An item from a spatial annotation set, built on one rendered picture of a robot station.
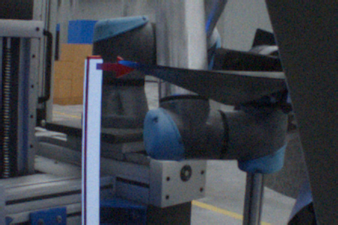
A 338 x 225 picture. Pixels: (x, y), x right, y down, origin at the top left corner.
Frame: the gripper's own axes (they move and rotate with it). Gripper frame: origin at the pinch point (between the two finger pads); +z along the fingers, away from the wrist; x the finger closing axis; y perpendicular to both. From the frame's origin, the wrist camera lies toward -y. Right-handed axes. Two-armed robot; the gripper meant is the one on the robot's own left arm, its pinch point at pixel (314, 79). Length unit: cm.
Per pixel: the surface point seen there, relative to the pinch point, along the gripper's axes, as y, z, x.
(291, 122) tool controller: 16, -57, 10
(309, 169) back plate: -10.7, 33.0, 4.7
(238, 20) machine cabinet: 211, -1089, -77
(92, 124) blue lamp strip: -22.9, -8.8, 9.1
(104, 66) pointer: -22.4, -8.3, 2.3
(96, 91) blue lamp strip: -22.9, -9.2, 5.3
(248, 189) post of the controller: 8, -52, 23
